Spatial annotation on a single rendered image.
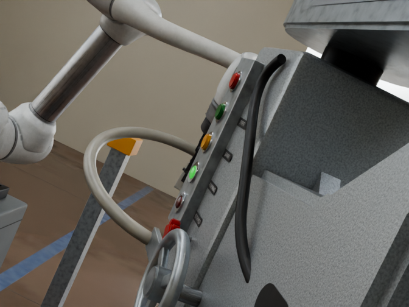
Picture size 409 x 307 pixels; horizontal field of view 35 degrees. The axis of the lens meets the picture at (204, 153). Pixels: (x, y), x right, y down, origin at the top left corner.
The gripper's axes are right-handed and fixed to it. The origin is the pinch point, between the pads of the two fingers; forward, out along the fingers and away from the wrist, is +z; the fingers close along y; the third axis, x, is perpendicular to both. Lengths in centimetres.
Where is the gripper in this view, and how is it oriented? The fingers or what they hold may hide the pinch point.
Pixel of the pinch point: (185, 177)
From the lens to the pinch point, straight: 185.4
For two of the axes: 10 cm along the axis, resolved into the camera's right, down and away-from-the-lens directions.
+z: -4.6, 7.6, 4.7
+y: -2.2, 4.1, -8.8
